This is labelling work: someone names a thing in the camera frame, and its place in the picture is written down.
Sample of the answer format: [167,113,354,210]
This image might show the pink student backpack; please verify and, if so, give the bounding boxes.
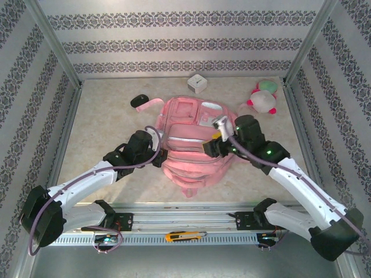
[136,97,253,199]

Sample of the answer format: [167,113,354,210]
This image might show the white plush toy pink ears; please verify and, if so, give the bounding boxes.
[246,89,279,116]

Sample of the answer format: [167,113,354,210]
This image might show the black computer mouse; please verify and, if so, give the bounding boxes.
[130,94,150,108]

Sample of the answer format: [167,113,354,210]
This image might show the white square clock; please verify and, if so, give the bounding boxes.
[187,74,208,94]

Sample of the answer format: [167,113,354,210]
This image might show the yellow utility knife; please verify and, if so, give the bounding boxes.
[165,231,208,243]

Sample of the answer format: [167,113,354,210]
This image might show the left controller board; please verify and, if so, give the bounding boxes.
[94,235,119,246]

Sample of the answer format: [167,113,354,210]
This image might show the controller board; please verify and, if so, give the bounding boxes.
[94,235,119,246]
[257,233,279,247]

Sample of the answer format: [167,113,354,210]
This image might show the right controller board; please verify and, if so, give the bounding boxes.
[257,233,279,247]

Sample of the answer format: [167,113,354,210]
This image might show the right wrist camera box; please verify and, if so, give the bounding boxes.
[212,115,234,142]

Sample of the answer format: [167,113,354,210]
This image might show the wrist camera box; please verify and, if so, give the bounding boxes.
[144,127,163,147]
[212,115,234,142]

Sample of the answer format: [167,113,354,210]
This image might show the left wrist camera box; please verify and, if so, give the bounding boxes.
[144,127,163,147]

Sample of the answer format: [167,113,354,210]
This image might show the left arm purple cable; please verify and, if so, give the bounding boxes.
[27,125,162,257]

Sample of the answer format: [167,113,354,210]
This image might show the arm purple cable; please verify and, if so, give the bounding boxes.
[227,134,371,255]
[27,125,162,257]

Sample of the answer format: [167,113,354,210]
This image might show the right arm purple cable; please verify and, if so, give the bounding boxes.
[227,134,371,255]

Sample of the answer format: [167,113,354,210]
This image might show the right metal side rail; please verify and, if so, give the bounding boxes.
[282,82,331,210]

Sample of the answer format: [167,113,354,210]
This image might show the metal side rail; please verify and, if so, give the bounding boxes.
[39,83,85,211]
[282,82,331,210]

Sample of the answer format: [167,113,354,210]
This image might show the left metal side rail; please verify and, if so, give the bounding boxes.
[39,83,85,211]

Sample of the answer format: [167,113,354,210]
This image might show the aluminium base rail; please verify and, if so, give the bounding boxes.
[68,202,293,232]

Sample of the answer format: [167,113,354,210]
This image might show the left black mount plate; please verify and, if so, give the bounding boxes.
[81,213,134,232]

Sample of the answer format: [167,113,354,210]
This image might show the black mount plate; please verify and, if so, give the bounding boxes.
[228,211,279,231]
[81,213,134,232]

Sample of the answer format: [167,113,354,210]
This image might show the right black mount plate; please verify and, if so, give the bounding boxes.
[228,211,279,231]

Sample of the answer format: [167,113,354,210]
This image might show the perforated metal cable tray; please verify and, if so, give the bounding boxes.
[39,233,259,247]

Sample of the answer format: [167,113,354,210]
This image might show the right metal frame post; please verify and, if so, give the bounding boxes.
[282,0,340,85]

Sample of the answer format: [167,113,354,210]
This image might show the metal frame post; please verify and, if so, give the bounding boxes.
[22,0,83,87]
[282,0,340,85]

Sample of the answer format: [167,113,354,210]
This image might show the left metal frame post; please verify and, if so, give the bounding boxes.
[22,0,83,87]

